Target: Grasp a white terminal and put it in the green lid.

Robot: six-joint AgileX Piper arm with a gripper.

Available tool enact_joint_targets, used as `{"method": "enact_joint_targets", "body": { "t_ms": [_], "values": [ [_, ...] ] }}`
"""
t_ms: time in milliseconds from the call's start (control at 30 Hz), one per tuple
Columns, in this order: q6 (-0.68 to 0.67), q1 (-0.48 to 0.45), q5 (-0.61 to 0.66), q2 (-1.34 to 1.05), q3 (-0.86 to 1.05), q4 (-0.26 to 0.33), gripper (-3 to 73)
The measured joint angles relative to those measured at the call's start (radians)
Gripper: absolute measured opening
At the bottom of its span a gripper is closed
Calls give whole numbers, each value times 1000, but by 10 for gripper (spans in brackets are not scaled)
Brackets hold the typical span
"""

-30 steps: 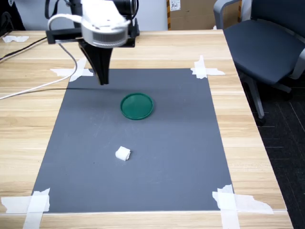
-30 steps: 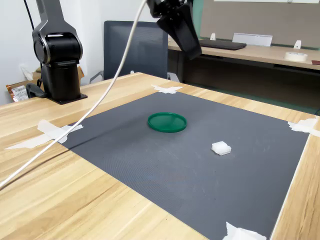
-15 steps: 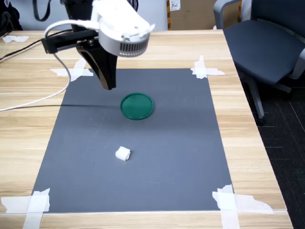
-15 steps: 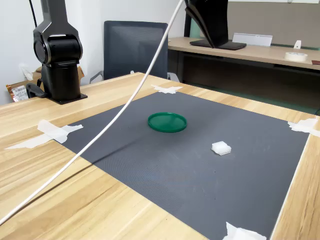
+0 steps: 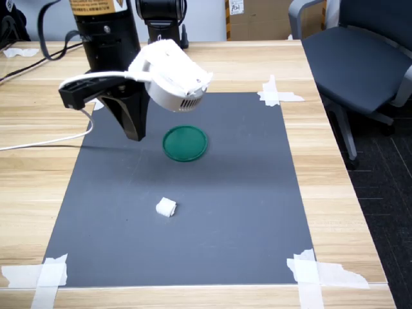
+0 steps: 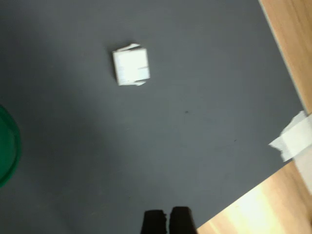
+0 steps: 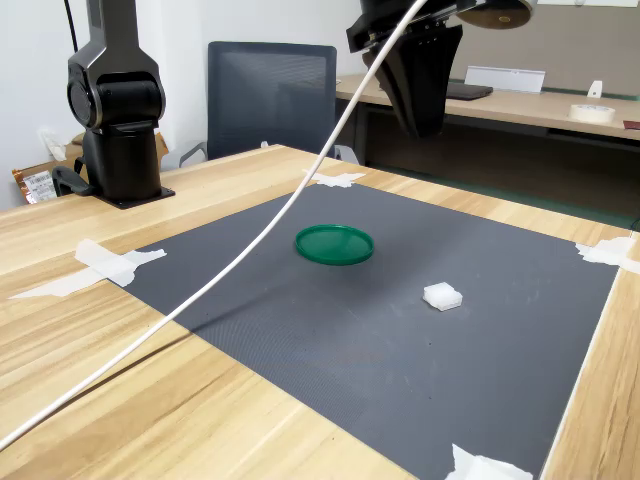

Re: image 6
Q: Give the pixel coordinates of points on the small white plastic terminal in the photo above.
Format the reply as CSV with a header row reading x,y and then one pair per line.
x,y
131,65

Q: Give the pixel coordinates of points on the round green lid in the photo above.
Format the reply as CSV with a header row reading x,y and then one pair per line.
x,y
8,146

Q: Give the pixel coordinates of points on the dark grey mat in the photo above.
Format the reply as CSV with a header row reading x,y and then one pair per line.
x,y
97,146

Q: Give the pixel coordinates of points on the white masking tape piece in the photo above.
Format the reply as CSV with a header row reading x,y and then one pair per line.
x,y
295,139

